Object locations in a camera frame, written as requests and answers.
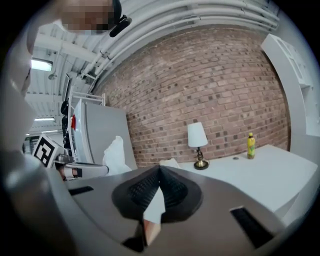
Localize person's left hand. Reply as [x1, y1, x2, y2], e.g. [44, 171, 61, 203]
[58, 166, 83, 181]

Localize yellow drink bottle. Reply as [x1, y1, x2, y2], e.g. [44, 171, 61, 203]
[246, 132, 257, 160]

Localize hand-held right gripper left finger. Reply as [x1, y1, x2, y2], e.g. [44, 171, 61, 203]
[64, 164, 161, 253]

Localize white cloth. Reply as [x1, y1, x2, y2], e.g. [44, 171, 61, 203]
[103, 135, 133, 176]

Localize white metal rack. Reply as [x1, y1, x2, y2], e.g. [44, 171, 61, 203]
[70, 90, 106, 108]

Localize person's head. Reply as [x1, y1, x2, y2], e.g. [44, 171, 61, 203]
[55, 0, 118, 36]

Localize white wooden drawer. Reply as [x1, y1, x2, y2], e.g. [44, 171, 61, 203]
[142, 186, 167, 247]

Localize white bookshelf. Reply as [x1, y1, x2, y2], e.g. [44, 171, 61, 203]
[260, 33, 320, 141]

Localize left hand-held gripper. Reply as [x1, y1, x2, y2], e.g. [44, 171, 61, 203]
[33, 133, 110, 177]

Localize white desk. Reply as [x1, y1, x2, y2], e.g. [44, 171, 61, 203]
[159, 144, 319, 221]

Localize black head-worn camera mount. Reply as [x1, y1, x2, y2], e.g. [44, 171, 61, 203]
[108, 0, 133, 38]

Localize person's white shirt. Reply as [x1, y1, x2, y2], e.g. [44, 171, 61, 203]
[0, 23, 39, 157]

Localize white shade table lamp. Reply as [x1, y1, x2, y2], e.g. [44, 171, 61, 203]
[187, 121, 210, 171]

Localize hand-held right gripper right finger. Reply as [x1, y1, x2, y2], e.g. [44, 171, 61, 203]
[147, 164, 286, 256]

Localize hanging black bags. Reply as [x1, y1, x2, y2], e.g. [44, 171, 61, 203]
[60, 99, 73, 152]

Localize white refrigerator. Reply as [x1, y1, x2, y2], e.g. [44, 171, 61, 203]
[71, 98, 139, 174]

